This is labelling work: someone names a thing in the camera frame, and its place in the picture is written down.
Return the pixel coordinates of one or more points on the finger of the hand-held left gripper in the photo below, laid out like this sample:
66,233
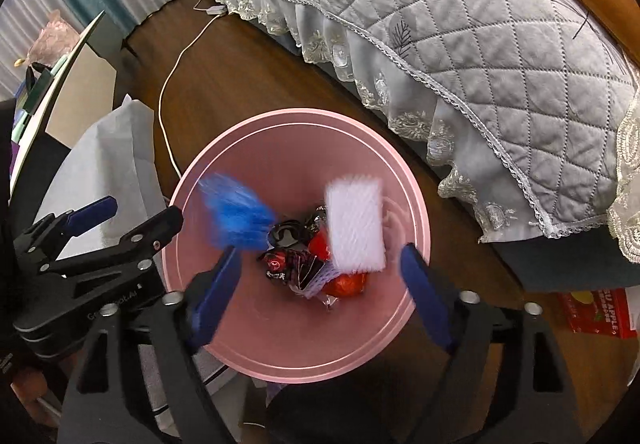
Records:
140,239
90,216

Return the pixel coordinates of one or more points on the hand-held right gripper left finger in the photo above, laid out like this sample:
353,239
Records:
215,299

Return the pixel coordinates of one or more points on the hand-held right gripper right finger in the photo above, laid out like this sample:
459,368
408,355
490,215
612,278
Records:
427,299

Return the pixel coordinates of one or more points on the black and red candy wrapper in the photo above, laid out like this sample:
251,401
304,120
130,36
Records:
277,264

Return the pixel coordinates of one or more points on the blue plastic wrapper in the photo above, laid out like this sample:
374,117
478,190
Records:
235,214

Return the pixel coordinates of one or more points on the pink plastic bin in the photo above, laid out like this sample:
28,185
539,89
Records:
300,339

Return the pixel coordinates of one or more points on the black and pink packet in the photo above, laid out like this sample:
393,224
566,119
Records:
310,266

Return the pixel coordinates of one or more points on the purple foam net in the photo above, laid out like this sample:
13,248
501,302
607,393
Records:
315,281

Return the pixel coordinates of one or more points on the white foam net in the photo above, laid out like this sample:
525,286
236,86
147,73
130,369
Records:
355,224

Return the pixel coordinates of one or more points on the red shiny packet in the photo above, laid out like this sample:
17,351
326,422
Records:
320,244

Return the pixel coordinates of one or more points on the person's left hand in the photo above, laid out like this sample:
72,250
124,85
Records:
30,384

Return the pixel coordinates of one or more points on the grey cloth covered low table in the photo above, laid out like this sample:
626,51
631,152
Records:
115,158

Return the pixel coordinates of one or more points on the white marble coffee table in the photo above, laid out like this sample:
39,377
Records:
75,83

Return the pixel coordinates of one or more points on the red cardboard box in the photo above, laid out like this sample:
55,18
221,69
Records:
595,314

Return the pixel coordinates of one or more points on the pink woven basket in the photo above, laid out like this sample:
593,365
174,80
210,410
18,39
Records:
55,38

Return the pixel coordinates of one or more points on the white lace armrest cover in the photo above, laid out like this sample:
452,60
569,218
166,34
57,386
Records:
627,184

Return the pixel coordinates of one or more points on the white power strip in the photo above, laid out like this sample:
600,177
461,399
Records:
215,9

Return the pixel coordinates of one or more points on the grey quilted sofa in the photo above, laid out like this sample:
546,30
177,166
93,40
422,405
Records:
450,48

